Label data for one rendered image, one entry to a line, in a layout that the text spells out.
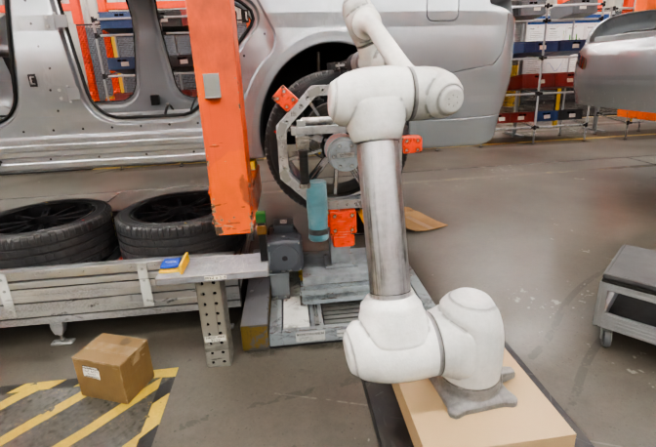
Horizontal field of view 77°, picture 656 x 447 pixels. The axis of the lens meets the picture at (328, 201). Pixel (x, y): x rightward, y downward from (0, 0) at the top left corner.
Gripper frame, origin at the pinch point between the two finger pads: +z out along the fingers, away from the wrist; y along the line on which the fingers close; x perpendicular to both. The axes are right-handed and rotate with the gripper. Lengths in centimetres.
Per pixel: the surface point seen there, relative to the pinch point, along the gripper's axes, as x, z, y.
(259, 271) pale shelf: -73, -20, -54
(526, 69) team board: -36, 278, 532
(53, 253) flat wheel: -71, 64, -125
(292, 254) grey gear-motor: -84, 9, -27
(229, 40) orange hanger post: 13.0, -0.1, -43.7
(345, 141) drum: -28.3, -23.5, -11.7
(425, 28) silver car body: 13, 8, 62
